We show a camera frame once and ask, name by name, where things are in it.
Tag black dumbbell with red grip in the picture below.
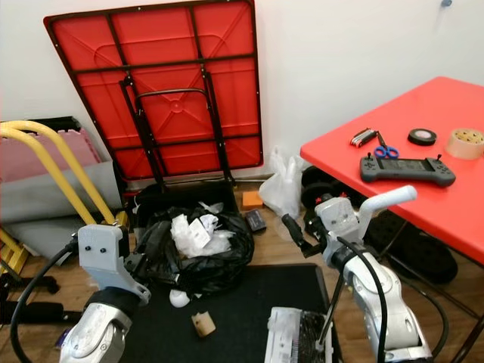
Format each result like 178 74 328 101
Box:
300 185 332 228

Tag white plastic bag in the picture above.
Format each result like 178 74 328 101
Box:
258 147 304 221

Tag white crumpled paper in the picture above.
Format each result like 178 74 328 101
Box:
170 213 235 259

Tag small black device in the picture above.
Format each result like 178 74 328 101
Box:
244 209 268 234

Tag white paper ball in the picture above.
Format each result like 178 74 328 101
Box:
167 289 192 309

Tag small orange box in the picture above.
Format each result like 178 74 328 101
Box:
240 191 265 211

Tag black trash bag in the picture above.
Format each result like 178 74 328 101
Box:
132 203 256 297

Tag silver hex key set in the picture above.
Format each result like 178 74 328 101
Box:
349 128 380 149

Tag brown cardboard scrap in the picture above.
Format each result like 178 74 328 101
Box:
191 311 217 338

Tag large black weight plate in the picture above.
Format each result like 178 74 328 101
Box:
384 222 464 288

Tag pink foam mat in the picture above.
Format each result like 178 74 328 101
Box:
0 127 105 182

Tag grey handheld controller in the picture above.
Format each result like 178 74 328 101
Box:
358 153 458 188

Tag grey rolled mat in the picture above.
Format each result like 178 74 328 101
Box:
0 157 124 259

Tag short black foam bar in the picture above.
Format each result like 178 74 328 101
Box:
0 275 63 296

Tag black tape roll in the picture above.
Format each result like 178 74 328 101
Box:
406 128 439 147

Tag black foam mat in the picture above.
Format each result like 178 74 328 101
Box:
36 115 82 134

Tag red table with black legs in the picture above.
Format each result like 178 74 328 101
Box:
299 76 484 363

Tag beige tape roll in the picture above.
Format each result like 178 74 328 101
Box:
445 128 484 161

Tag red folded table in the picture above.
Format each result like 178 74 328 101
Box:
44 0 265 183

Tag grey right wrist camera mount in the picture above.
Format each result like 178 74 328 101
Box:
315 192 364 256

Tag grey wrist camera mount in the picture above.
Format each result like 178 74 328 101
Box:
76 224 152 305
315 192 364 256

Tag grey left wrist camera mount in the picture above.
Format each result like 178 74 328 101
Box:
76 224 152 305

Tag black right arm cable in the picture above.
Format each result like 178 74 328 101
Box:
344 236 390 356

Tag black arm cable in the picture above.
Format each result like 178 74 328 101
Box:
10 240 82 363
344 236 390 356

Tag blue handled scissors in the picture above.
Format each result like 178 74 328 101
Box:
374 134 400 160

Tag yellow metal frame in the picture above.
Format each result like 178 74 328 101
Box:
0 119 131 279

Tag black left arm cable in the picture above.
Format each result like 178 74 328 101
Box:
10 240 82 363

